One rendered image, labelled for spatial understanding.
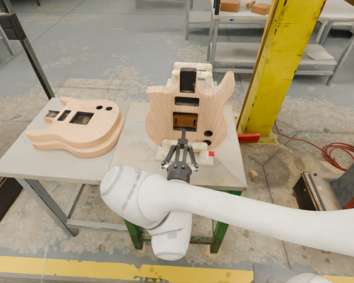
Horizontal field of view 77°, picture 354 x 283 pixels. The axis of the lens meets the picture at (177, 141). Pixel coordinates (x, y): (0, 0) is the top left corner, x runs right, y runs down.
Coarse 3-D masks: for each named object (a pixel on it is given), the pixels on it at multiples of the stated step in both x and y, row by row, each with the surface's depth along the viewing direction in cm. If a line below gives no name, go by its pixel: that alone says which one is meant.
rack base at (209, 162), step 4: (160, 148) 108; (160, 152) 107; (180, 152) 107; (188, 152) 107; (196, 152) 107; (156, 156) 105; (160, 156) 105; (180, 156) 105; (188, 156) 105; (196, 156) 105; (208, 156) 105; (212, 156) 105; (156, 160) 104; (160, 160) 104; (172, 160) 103; (180, 160) 103; (188, 160) 103; (196, 160) 103; (208, 160) 103; (212, 160) 103; (200, 164) 102; (204, 164) 102; (208, 164) 102; (212, 164) 102
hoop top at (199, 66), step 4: (176, 64) 113; (180, 64) 113; (184, 64) 112; (188, 64) 112; (192, 64) 112; (196, 64) 112; (200, 64) 112; (204, 64) 112; (208, 64) 112; (196, 68) 113; (200, 68) 112; (204, 68) 112; (208, 68) 112
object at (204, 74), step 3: (171, 72) 108; (174, 72) 107; (177, 72) 107; (198, 72) 106; (201, 72) 106; (204, 72) 106; (207, 72) 106; (210, 72) 106; (177, 75) 108; (198, 75) 106; (201, 75) 106; (204, 75) 106; (207, 75) 106; (210, 75) 106; (204, 78) 108
